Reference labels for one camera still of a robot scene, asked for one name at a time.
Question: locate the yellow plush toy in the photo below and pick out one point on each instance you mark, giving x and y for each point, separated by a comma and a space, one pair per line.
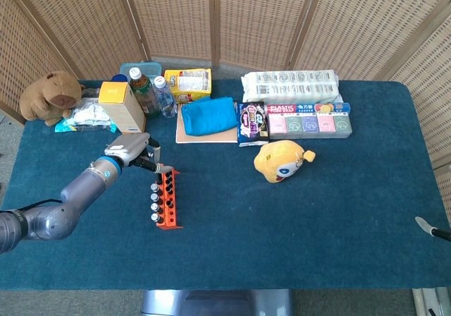
278, 161

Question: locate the grey robot torso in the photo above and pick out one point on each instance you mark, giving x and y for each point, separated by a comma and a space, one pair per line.
211, 303

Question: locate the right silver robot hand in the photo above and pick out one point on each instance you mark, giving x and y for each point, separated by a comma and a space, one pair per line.
435, 231

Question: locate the yellow snack bag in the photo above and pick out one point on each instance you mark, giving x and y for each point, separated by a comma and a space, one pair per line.
190, 83

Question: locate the beige flat board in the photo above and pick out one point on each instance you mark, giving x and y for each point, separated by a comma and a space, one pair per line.
208, 139

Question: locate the white paper roll pack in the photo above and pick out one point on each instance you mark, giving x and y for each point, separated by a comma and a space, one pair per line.
292, 86

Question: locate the dark purple pad pack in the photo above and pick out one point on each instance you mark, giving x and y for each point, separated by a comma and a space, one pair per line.
252, 122

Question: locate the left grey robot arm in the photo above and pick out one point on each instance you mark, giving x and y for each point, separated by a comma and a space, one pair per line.
81, 185

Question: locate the blue lidded plastic container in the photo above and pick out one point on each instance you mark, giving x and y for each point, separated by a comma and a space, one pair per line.
148, 69

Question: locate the clear water bottle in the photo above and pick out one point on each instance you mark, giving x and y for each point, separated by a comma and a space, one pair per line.
165, 99

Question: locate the tall yellow cardboard box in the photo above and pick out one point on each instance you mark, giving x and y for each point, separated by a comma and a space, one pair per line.
123, 111

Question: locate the woven rattan folding screen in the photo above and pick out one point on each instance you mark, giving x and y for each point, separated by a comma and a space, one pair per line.
246, 19

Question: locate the plastic food wrap box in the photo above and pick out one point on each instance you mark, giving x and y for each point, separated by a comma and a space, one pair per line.
282, 109

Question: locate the folded blue cloth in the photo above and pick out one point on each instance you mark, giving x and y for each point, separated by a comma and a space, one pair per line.
208, 116

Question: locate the blue carpet table cover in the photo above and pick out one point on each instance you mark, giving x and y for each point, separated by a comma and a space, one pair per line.
282, 224

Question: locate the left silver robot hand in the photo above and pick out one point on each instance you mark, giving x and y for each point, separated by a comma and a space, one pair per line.
132, 146

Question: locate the green tea bottle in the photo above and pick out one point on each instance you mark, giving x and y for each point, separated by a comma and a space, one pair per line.
144, 94

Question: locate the round blue cap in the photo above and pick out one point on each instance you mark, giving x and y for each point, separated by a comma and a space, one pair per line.
120, 78

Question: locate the brown capybara plush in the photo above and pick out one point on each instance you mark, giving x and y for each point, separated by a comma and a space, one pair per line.
46, 97

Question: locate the orange battery rack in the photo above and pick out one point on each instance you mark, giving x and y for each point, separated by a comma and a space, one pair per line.
172, 220

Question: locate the white metal frame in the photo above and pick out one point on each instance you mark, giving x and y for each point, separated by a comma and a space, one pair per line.
426, 302

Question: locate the silver wet wipes pack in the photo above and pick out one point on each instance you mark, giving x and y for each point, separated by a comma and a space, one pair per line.
88, 115

